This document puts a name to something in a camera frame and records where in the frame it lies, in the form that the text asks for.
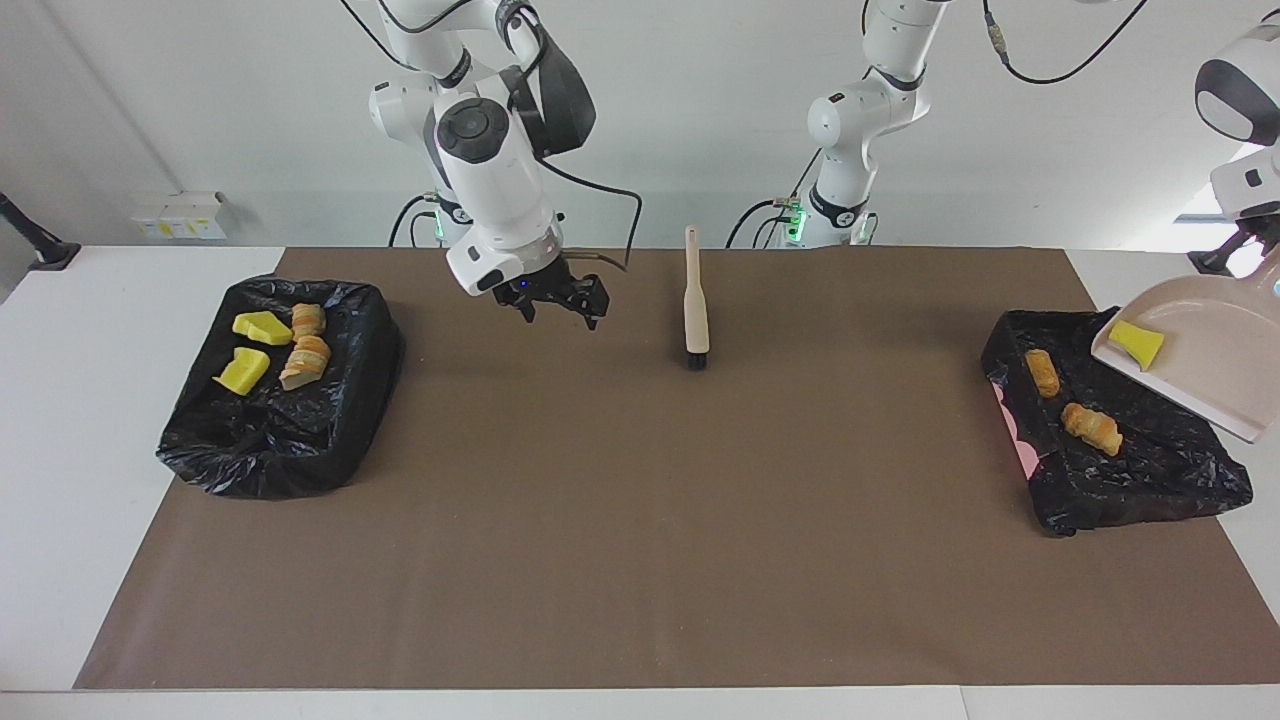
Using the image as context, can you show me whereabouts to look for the small yellow sponge piece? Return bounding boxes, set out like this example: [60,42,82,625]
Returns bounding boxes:
[1108,320,1167,373]

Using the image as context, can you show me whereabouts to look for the pink bin with black bag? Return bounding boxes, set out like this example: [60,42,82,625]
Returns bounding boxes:
[980,305,1255,539]

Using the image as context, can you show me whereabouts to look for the black right base cables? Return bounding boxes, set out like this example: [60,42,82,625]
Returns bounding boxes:
[388,195,441,248]

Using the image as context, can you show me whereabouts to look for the white wall socket box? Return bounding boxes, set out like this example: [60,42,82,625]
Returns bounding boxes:
[132,190,229,241]

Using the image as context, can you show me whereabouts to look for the brown paper mat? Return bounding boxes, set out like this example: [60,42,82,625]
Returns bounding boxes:
[72,247,1280,691]

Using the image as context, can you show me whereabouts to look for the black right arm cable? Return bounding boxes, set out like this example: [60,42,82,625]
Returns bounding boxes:
[340,0,644,274]

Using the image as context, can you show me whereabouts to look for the orange striped croissant piece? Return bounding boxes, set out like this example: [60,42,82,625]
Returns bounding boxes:
[278,335,333,393]

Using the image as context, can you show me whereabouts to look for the black base cables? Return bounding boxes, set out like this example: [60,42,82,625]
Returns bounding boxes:
[388,195,441,248]
[725,150,823,249]

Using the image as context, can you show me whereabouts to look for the brown bread nugget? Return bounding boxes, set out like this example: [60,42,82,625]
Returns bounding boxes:
[1025,348,1062,400]

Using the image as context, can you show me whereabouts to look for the beige plastic dustpan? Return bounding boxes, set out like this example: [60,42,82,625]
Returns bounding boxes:
[1090,272,1280,444]

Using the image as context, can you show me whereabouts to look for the beige brush black bristles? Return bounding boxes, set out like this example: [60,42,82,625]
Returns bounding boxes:
[684,225,712,372]

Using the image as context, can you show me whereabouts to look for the pale yellow food piece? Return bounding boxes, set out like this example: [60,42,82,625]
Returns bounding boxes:
[1060,401,1125,458]

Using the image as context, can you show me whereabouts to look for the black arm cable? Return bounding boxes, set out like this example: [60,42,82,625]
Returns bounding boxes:
[340,0,644,274]
[983,0,1151,86]

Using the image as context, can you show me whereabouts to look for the black left base cables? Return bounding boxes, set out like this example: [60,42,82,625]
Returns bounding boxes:
[725,150,823,249]

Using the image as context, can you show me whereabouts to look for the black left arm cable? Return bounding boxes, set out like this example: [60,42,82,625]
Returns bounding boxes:
[983,0,1151,86]

